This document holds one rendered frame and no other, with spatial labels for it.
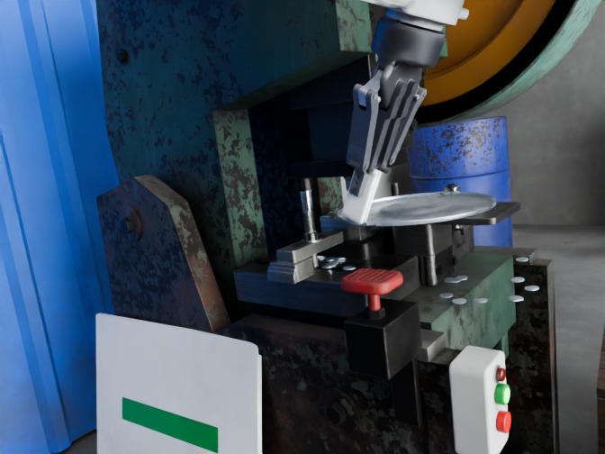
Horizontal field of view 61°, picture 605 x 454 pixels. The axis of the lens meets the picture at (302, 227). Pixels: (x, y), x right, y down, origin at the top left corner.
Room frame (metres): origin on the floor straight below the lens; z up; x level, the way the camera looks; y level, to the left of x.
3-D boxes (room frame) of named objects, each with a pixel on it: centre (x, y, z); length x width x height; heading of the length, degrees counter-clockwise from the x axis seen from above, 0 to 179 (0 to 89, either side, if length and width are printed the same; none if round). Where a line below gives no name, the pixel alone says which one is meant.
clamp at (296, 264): (0.91, -0.01, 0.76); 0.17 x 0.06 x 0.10; 140
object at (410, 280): (1.04, -0.12, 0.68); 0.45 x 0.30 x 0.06; 140
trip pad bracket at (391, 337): (0.65, -0.09, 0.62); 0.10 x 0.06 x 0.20; 140
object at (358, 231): (1.03, -0.12, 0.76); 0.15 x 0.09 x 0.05; 140
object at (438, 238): (0.92, -0.25, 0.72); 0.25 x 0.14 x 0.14; 50
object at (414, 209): (0.96, -0.21, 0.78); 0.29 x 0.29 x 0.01
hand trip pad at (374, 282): (0.64, -0.08, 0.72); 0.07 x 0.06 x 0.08; 50
